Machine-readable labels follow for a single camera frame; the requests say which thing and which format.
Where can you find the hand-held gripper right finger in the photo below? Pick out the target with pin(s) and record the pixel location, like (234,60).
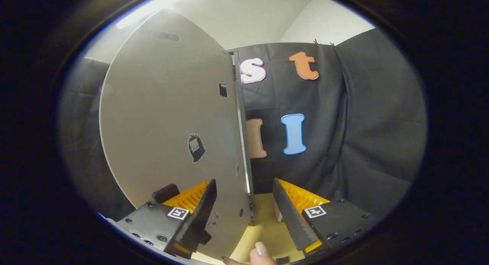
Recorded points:
(292,219)

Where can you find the grey shoe cabinet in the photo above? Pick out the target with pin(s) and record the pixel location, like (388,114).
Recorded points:
(240,89)

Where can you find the watermelon slice toy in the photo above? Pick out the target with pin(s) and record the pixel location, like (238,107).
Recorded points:
(277,215)

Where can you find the black backdrop cloth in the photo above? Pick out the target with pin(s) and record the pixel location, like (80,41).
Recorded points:
(363,123)

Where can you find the white shoe cabinet door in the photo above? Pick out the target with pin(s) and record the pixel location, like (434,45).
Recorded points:
(164,104)

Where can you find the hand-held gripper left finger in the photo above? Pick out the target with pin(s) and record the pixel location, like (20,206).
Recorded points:
(198,219)

